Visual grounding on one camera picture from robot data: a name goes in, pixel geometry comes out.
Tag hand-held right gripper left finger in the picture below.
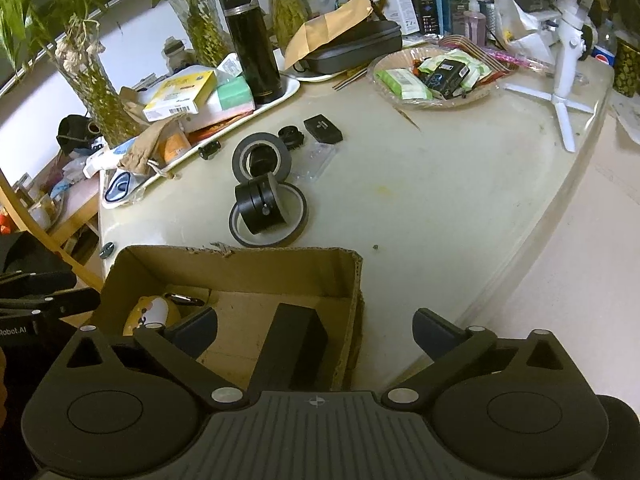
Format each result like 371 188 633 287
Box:
55 305 249 409

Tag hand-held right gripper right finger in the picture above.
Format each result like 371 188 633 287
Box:
382 307 576 409

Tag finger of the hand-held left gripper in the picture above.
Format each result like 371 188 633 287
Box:
0 271 77 290
0 287 101 325

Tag long black rectangular box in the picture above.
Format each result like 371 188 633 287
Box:
248 303 330 392

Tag brown cardboard box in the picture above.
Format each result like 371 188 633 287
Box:
91 242 365 392

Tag black tape rolls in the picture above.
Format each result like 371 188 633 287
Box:
234 172 292 236

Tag grey tape roll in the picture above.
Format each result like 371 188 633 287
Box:
231 132 293 184
229 183 309 249

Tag small black cylinder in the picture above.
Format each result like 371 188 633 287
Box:
249 143 279 177

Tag clear plastic bag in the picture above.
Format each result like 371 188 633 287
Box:
291 142 335 182

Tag silver carabiner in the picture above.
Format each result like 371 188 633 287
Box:
166 291 207 307

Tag yellow white toy figure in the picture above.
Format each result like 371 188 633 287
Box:
123 295 182 337

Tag blue white plastic packet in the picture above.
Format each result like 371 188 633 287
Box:
102 169 147 209

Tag black cap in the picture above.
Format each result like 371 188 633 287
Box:
57 114 104 157

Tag brown paper bag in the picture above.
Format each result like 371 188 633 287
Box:
118 114 190 178

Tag orange packet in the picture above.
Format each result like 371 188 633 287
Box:
158 130 192 162

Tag red packet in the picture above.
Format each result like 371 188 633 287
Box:
189 124 237 142

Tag glass vase with bamboo plant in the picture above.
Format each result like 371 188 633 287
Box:
0 0 161 147
250 0 315 55
150 0 235 69

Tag black round knob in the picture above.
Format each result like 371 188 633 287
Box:
278 126 305 149

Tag green white tissue pack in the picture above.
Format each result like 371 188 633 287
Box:
182 95 257 133

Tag small flat black box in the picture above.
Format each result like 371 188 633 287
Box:
303 114 344 144

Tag yellow white box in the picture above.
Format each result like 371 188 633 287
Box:
143 69 218 122

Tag green wipes packet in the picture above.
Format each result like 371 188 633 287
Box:
375 68 432 101

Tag black printed box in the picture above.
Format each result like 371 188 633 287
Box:
419 58 469 99

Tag white tray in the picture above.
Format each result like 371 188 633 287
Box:
100 52 301 181

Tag wooden chopsticks pair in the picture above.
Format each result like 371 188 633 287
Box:
332 66 369 92

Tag clear plastic wrapper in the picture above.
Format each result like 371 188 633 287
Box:
215 54 244 82

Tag green white packet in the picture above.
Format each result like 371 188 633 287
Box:
418 50 494 92

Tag clear glass bowl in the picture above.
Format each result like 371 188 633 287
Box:
367 47 502 109

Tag white plate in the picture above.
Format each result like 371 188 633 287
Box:
279 66 353 84

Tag black thermos bottle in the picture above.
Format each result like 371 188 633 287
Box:
218 0 282 106

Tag black zip case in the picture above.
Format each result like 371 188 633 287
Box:
294 20 404 74

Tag pink bottle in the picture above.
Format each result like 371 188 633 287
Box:
462 9 489 47

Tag white folding tripod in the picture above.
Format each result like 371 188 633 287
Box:
504 0 598 153

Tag brown paper envelope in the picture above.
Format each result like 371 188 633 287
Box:
283 0 375 69

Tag blue carton box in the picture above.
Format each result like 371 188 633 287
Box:
435 0 470 36

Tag white carton box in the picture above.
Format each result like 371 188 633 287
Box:
387 0 419 36

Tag tall black carton box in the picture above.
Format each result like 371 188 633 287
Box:
415 0 441 36

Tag blue label soda bottle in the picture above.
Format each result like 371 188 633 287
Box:
591 19 617 67

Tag dark patterned jar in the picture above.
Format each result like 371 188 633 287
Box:
612 34 640 97

